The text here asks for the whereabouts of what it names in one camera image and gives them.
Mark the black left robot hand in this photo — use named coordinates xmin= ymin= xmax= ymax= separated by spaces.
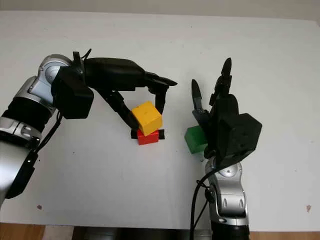
xmin=83 ymin=57 xmax=178 ymax=137

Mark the red cube block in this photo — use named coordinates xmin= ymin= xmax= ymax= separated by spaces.
xmin=136 ymin=128 xmax=160 ymax=146

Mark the green cube block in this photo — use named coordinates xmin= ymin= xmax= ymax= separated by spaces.
xmin=184 ymin=125 xmax=210 ymax=155

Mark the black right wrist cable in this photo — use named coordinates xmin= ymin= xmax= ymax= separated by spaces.
xmin=189 ymin=169 xmax=216 ymax=240

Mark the yellow cube block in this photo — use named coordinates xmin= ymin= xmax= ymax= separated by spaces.
xmin=131 ymin=100 xmax=163 ymax=136

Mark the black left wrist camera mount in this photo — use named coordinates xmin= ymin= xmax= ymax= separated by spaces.
xmin=51 ymin=66 xmax=95 ymax=120

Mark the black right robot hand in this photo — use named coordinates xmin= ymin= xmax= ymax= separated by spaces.
xmin=191 ymin=57 xmax=242 ymax=161

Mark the black tape strip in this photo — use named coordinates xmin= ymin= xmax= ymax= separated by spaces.
xmin=130 ymin=128 xmax=166 ymax=140

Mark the dark robot torso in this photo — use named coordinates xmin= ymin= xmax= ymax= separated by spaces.
xmin=72 ymin=226 xmax=213 ymax=240

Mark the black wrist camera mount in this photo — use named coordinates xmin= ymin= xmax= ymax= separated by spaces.
xmin=51 ymin=66 xmax=95 ymax=120
xmin=217 ymin=112 xmax=263 ymax=171

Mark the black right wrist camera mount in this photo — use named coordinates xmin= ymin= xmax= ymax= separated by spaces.
xmin=217 ymin=112 xmax=263 ymax=171

